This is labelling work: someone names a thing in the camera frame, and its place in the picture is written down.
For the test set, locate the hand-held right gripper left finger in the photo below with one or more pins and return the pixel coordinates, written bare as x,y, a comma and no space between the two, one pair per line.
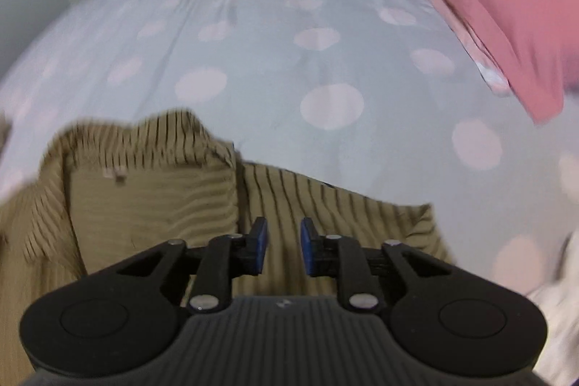
261,243

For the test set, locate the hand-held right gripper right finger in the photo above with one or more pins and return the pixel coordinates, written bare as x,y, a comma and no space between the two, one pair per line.
307,246

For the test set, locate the tan striped shirt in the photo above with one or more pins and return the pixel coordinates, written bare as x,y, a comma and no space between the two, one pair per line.
158,196

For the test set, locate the bed with dotted sheet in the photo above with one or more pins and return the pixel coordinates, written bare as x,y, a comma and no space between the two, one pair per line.
289,74

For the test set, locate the pale printed pillow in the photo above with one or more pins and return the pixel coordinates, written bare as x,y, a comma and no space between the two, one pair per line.
488,69

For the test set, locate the white crumpled garment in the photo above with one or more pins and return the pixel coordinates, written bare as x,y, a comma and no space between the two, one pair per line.
561,322

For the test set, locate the pink pillow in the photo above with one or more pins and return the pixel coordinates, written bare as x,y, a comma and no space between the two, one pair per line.
497,6

